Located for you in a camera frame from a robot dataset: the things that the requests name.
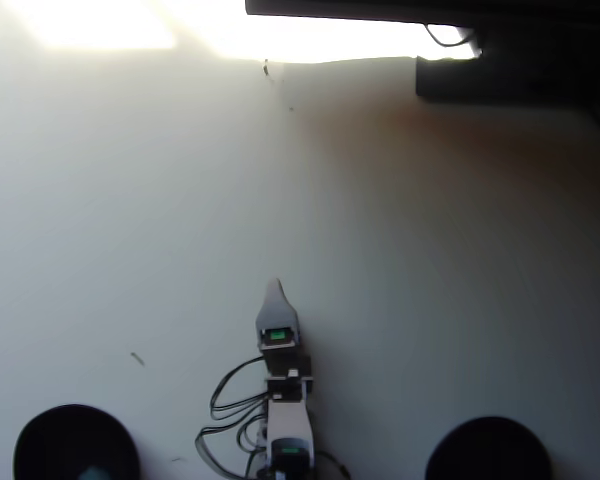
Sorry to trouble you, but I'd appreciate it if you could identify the thin black hanging cable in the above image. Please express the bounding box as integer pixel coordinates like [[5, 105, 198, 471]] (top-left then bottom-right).
[[423, 22, 477, 49]]

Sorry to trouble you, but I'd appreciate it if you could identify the black box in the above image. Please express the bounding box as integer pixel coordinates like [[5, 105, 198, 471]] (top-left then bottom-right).
[[414, 27, 600, 109]]

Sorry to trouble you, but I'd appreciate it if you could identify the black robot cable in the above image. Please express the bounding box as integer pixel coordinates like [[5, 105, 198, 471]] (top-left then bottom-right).
[[208, 355, 270, 422], [194, 418, 270, 479]]

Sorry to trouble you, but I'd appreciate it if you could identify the black round bowl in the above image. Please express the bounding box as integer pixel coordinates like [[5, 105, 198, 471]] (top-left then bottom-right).
[[13, 403, 142, 480], [424, 415, 553, 480]]

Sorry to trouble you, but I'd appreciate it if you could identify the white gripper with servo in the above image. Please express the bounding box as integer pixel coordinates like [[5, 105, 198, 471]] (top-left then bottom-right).
[[255, 278, 314, 379]]

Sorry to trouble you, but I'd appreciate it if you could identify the black overhead bar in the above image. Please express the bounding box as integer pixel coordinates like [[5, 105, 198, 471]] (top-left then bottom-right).
[[244, 0, 600, 27]]

